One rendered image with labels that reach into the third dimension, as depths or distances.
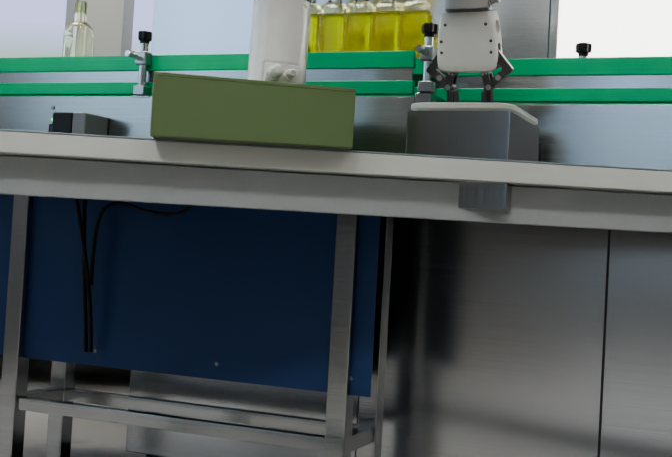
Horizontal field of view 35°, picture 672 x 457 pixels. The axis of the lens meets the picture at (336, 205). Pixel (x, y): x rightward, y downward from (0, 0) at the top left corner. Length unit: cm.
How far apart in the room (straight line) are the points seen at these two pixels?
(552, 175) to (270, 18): 51
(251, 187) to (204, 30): 87
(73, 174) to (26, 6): 358
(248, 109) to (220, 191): 15
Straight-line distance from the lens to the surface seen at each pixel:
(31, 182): 175
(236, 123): 162
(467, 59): 177
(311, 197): 170
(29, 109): 236
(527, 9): 221
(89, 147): 169
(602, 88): 199
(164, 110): 163
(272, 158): 166
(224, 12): 250
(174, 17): 256
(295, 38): 174
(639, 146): 195
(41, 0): 527
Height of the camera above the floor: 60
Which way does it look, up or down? 2 degrees up
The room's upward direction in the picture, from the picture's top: 3 degrees clockwise
